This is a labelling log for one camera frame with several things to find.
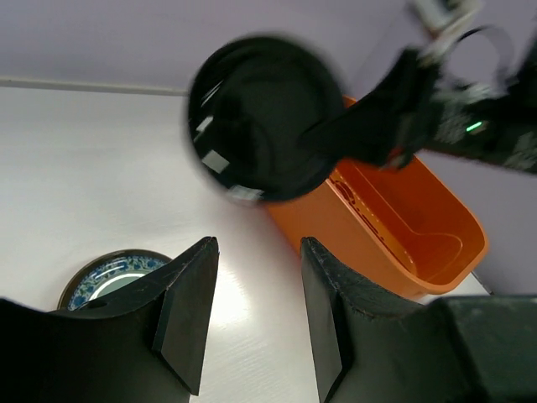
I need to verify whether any blue white patterned plate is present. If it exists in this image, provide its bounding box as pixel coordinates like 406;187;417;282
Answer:
58;249;172;311

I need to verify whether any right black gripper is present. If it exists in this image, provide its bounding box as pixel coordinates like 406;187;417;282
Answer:
300;49;508;166

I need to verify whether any black plate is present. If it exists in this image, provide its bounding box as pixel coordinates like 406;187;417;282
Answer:
186;34;344;204

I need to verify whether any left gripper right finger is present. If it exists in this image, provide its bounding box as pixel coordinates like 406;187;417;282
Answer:
301;238;536;402

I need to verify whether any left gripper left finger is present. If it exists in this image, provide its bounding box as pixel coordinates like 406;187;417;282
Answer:
1;237;219;402

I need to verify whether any orange plastic dish rack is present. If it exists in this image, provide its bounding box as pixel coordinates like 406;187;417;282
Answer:
267;158;488;300

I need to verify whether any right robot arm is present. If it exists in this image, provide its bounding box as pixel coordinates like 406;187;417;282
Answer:
300;48;536;174

